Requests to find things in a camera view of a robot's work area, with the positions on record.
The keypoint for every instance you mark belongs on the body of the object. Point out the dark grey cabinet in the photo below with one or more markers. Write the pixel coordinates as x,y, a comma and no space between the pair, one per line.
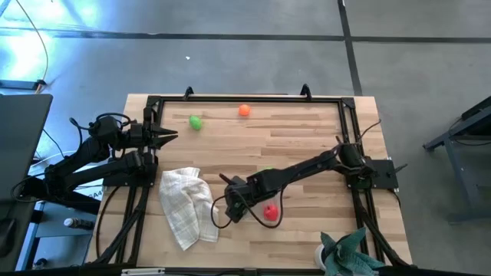
23,145

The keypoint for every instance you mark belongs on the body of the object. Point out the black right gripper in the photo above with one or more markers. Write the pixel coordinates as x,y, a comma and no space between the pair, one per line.
238,199

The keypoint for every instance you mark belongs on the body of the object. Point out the smooth light green toy fruit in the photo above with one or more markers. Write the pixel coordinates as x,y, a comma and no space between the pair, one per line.
195,122

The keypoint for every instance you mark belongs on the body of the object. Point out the ridged green toy vegetable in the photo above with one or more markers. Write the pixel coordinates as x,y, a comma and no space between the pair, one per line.
267,168

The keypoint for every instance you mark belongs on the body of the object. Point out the white plant pot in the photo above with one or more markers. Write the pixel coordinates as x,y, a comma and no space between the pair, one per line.
319,257

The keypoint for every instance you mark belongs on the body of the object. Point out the orange toy fruit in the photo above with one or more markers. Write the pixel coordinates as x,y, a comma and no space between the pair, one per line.
244,110

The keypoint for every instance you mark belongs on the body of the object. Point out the black frame clamp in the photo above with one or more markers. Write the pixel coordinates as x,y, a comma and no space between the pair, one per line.
305,92
188,92

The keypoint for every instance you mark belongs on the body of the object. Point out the white checked cloth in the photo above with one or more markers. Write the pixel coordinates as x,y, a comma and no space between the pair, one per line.
188,207

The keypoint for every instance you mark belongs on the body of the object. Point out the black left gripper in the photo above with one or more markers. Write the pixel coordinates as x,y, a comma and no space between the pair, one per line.
142,135

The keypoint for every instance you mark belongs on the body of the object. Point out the red toy fruit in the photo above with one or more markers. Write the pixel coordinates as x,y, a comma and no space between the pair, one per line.
271,212

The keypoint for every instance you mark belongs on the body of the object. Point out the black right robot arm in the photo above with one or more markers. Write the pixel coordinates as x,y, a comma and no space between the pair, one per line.
303,168

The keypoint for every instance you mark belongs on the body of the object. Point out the white paper sheet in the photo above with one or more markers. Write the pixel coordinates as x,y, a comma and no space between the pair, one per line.
92,193

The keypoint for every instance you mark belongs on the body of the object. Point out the black aluminium table frame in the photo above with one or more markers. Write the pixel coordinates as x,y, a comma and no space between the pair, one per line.
230,99

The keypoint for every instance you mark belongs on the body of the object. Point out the green artificial plant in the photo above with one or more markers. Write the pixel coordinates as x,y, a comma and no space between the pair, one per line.
351,253

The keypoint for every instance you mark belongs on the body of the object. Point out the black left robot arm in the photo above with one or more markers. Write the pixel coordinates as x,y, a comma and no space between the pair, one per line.
76,174

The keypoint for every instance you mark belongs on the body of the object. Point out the blue-grey shelf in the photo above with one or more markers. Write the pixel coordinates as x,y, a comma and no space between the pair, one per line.
53,230

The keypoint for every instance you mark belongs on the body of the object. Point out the brown bottle with white cap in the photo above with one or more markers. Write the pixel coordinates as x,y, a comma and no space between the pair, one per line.
78,223

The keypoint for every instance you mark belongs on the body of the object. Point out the blue-grey metal table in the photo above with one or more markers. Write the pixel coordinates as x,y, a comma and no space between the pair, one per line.
458,184

